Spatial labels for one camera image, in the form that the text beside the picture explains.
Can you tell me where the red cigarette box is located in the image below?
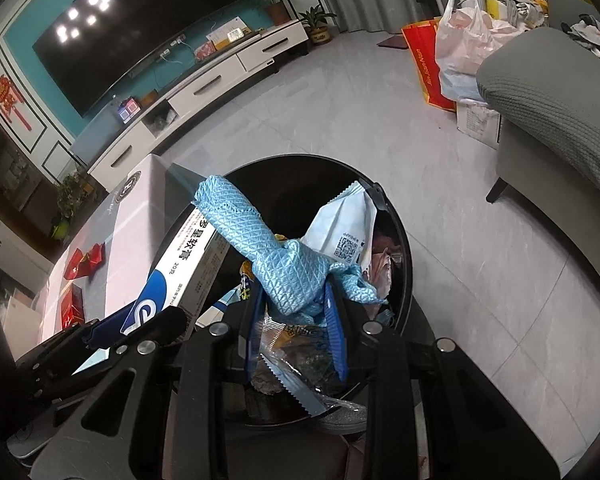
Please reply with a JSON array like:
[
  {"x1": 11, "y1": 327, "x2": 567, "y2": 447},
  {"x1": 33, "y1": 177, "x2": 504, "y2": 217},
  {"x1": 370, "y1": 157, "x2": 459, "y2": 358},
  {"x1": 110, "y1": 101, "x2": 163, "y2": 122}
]
[{"x1": 60, "y1": 283, "x2": 85, "y2": 330}]

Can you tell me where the light blue quilted cloth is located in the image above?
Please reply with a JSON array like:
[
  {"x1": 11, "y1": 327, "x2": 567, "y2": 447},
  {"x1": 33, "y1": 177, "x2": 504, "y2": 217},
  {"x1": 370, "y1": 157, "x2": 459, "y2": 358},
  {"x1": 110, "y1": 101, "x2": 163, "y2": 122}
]
[{"x1": 193, "y1": 176, "x2": 381, "y2": 318}]

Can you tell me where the clear blue plastic bag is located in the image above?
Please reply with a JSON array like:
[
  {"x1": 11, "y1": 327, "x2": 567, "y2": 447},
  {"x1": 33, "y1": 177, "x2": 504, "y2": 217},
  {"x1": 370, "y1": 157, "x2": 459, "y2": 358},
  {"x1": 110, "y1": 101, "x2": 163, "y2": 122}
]
[{"x1": 259, "y1": 314, "x2": 367, "y2": 417}]

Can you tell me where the red gold snack wrapper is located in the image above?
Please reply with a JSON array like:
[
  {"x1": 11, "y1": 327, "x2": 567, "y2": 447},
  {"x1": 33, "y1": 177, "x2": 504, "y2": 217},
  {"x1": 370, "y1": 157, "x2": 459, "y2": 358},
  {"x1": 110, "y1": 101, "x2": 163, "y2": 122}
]
[{"x1": 64, "y1": 243, "x2": 105, "y2": 281}]

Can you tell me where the white blue medicine box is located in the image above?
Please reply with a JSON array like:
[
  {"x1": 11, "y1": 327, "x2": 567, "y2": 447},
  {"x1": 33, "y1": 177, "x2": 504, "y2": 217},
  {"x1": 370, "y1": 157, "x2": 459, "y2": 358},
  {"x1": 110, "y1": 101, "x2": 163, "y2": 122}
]
[{"x1": 72, "y1": 206, "x2": 232, "y2": 376}]

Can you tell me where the yellow snack bag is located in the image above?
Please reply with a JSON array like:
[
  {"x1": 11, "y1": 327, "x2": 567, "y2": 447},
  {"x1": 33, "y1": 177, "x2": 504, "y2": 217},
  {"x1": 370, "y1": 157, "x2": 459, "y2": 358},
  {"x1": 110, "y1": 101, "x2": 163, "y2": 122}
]
[{"x1": 233, "y1": 231, "x2": 290, "y2": 309}]

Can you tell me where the white blue striped package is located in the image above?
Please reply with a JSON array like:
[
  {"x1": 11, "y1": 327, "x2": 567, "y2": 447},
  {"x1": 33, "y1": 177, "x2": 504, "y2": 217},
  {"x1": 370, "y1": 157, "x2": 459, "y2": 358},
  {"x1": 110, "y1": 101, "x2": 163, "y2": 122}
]
[{"x1": 195, "y1": 285, "x2": 251, "y2": 328}]

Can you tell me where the pink plastic package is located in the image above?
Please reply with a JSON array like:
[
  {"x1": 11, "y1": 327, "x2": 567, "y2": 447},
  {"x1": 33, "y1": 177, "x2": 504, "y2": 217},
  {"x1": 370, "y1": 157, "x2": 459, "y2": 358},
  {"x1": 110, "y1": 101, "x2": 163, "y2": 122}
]
[{"x1": 363, "y1": 234, "x2": 403, "y2": 300}]

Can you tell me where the black trash bin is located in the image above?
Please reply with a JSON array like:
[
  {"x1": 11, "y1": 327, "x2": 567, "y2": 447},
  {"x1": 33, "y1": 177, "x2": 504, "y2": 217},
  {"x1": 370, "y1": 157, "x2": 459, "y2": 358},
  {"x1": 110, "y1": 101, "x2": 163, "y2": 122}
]
[{"x1": 174, "y1": 176, "x2": 430, "y2": 450}]

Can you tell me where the potted green plant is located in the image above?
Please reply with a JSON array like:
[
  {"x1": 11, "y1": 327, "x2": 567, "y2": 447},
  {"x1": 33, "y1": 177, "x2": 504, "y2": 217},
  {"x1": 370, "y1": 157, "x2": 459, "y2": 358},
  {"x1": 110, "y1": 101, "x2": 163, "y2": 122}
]
[{"x1": 50, "y1": 169, "x2": 96, "y2": 242}]

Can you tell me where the white tv cabinet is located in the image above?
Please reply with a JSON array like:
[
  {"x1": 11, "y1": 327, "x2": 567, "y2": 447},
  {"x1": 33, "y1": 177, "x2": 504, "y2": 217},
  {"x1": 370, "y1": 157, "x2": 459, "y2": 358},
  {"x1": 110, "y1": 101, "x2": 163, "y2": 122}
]
[{"x1": 87, "y1": 20, "x2": 309, "y2": 191}]

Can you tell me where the red chinese knot decoration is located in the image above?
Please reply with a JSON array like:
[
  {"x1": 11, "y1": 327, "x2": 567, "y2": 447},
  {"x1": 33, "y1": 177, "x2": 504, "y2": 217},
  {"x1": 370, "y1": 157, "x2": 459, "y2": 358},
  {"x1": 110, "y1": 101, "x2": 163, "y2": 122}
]
[{"x1": 0, "y1": 74, "x2": 32, "y2": 131}]

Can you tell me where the small potted plant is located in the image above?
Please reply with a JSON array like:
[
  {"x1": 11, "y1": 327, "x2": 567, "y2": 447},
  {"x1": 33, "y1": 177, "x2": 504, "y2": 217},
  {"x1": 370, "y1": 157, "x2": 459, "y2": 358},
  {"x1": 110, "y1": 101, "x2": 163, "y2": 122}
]
[{"x1": 300, "y1": 4, "x2": 336, "y2": 46}]

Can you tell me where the tall potted plant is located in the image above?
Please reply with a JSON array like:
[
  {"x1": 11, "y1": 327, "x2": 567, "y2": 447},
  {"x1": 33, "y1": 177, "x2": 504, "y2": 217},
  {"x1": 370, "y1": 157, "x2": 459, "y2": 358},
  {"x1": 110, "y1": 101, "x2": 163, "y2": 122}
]
[{"x1": 250, "y1": 0, "x2": 291, "y2": 26}]

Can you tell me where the red paper shopping bag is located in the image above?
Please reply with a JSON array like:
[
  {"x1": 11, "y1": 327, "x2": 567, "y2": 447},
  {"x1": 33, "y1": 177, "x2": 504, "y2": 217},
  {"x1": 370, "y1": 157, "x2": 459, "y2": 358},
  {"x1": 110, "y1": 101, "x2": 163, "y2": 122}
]
[{"x1": 401, "y1": 18, "x2": 455, "y2": 112}]

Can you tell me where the large black television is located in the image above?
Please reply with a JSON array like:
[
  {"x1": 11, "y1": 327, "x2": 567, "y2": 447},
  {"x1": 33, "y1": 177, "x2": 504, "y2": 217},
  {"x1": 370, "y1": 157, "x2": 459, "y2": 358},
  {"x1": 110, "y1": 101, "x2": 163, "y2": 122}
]
[{"x1": 33, "y1": 0, "x2": 238, "y2": 115}]

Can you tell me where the grey sofa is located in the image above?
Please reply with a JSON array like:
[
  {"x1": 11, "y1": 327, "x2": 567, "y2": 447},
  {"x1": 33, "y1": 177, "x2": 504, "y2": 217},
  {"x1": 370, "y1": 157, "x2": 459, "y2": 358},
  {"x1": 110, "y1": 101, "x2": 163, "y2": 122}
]
[{"x1": 477, "y1": 0, "x2": 600, "y2": 277}]

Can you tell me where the white plastic bag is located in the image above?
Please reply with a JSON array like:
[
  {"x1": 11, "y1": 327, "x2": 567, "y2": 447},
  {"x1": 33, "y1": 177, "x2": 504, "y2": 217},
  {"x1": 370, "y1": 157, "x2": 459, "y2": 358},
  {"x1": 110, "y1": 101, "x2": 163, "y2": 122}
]
[{"x1": 434, "y1": 0, "x2": 527, "y2": 102}]

